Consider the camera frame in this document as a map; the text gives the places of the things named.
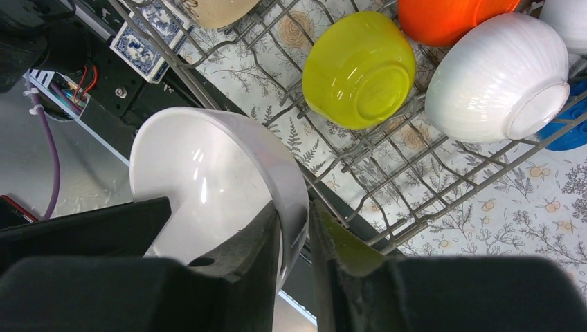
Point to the red black phone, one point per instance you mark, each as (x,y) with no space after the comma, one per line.
(12,214)

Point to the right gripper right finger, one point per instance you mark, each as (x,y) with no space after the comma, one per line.
(352,283)

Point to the yellow-green bowl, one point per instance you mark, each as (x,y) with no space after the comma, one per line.
(360,71)

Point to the middle white ribbed bowl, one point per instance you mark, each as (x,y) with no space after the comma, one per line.
(505,79)

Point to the far white ribbed bowl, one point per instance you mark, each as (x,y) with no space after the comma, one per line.
(568,19)

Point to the white ribbed bowl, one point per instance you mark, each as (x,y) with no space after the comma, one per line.
(505,79)
(568,19)

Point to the blue playing card box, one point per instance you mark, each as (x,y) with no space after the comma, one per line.
(137,48)

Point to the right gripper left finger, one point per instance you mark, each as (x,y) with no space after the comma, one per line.
(234,285)

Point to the near beige patterned bowl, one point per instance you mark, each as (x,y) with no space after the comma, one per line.
(215,14)

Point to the near orange bowl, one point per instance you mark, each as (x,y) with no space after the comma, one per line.
(442,23)

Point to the floral tablecloth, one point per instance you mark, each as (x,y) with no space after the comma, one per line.
(504,206)

